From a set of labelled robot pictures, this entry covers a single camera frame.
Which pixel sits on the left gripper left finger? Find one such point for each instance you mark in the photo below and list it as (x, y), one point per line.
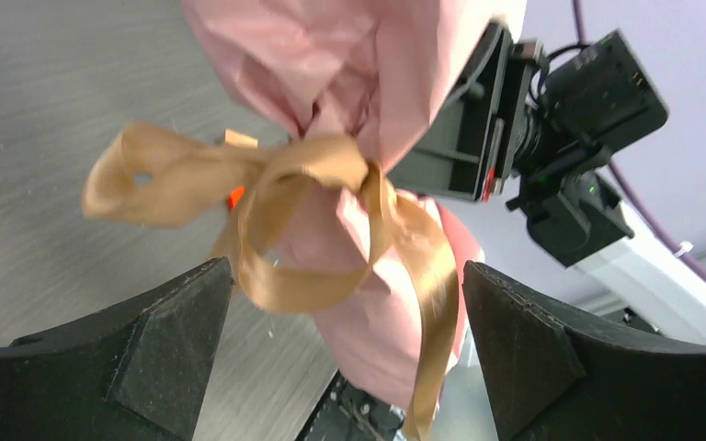
(137, 370)

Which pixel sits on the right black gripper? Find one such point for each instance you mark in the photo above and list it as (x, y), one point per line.
(589, 108)

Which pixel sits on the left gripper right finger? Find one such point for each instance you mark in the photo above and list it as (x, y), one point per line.
(555, 372)

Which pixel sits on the tan ribbon bow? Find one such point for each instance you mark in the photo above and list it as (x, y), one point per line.
(315, 218)

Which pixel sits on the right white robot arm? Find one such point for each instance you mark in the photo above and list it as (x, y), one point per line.
(641, 270)

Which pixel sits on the orange rectangular block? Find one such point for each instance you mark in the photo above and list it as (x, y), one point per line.
(234, 198)

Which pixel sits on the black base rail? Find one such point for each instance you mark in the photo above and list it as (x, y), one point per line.
(345, 413)

